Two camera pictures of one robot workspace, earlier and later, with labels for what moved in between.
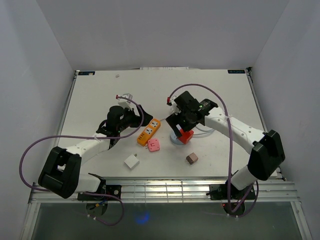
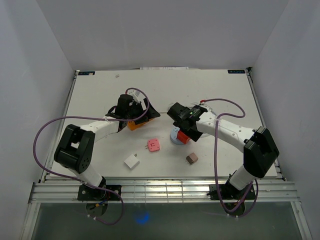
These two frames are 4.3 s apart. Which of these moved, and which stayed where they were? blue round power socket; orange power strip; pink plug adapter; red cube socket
Moved: orange power strip
Stayed: blue round power socket; red cube socket; pink plug adapter
